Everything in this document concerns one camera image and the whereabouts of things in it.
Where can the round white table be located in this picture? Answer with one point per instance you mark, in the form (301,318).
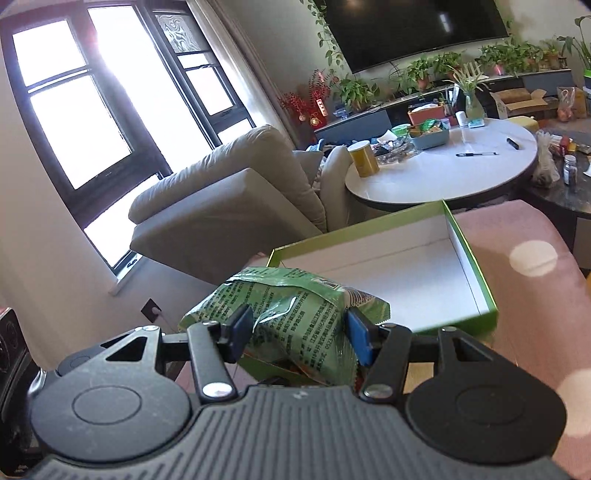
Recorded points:
(461,175)

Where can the row of potted plants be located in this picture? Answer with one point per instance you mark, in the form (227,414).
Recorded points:
(355,92)

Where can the green cardboard box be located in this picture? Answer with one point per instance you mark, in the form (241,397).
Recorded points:
(397,272)

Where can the open cardboard box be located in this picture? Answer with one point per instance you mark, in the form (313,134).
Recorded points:
(517,104)

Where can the wall mounted television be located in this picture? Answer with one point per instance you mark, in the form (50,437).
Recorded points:
(406,27)

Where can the dark round table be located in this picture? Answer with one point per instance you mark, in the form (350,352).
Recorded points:
(558,198)

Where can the long grey television console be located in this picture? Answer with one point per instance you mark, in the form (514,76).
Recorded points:
(549,81)

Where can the small teal packet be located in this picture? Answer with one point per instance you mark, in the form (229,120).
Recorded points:
(475,123)

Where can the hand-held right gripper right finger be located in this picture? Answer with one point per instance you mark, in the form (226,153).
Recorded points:
(359,337)

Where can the black wall socket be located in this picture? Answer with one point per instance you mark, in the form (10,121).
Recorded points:
(150,311)

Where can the glass jar with dark contents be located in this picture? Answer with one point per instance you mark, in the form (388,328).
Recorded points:
(569,170)

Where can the large black framed window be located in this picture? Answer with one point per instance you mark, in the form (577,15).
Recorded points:
(69,110)

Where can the red flower decoration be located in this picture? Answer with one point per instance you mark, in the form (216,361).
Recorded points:
(304,99)

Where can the yellow canister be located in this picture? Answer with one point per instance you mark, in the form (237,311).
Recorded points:
(364,159)

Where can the black pen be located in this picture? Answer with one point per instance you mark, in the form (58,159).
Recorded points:
(478,153)

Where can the beige recliner sofa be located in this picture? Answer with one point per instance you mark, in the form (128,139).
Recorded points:
(221,194)

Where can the white curtain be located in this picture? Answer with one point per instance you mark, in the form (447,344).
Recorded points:
(249,64)

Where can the tall leafy potted plant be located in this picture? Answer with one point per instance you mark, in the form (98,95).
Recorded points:
(577,44)

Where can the blue plastic basket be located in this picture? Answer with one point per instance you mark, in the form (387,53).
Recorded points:
(431,137)

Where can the pink polka dot tablecloth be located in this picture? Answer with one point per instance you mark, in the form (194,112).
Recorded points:
(531,323)

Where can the glass vase with plant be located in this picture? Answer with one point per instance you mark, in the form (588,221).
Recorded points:
(473,104)

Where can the red storage box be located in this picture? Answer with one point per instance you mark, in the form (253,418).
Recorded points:
(425,115)

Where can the hanging green vine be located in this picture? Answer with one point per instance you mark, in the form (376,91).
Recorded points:
(330,41)

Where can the small white bottle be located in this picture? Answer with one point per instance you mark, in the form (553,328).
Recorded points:
(461,119)

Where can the clear plastic bag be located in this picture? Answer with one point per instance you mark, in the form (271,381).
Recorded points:
(545,161)

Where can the green snack packet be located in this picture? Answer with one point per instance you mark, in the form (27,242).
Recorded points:
(291,314)

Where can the pile of clear wrappers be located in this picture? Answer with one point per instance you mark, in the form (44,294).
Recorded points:
(397,150)

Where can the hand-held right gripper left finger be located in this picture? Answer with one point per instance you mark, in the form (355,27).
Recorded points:
(242,324)

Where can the narrow black framed window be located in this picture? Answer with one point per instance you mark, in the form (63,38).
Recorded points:
(203,83)

